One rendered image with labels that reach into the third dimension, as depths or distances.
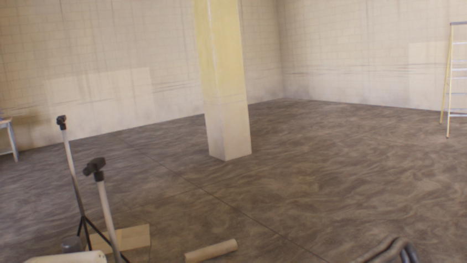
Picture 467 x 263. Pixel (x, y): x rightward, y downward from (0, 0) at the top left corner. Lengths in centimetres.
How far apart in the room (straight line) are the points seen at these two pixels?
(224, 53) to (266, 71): 611
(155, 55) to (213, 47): 446
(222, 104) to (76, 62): 469
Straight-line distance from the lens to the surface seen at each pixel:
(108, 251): 313
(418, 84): 836
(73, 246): 62
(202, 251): 269
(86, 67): 863
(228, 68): 486
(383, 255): 119
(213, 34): 478
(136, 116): 893
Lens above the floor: 152
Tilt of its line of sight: 13 degrees down
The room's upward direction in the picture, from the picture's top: 6 degrees counter-clockwise
